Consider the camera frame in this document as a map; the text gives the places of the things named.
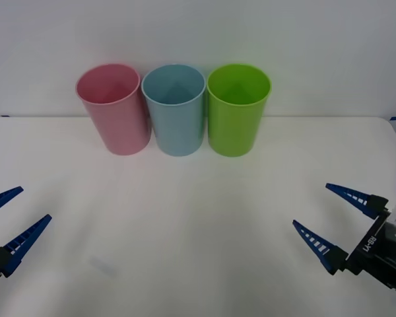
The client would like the pink plastic bin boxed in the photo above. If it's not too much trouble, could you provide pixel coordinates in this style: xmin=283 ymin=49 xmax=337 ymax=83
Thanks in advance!
xmin=75 ymin=63 xmax=152 ymax=156

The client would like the pale blue plastic bin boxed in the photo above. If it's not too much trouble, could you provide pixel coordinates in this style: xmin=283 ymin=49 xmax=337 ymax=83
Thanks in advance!
xmin=141 ymin=63 xmax=207 ymax=157

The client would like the green plastic bin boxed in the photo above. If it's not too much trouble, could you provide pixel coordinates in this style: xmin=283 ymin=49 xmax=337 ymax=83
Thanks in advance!
xmin=206 ymin=63 xmax=273 ymax=158

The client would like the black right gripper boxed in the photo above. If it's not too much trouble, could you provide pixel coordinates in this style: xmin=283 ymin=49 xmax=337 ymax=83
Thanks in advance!
xmin=292 ymin=182 xmax=396 ymax=300

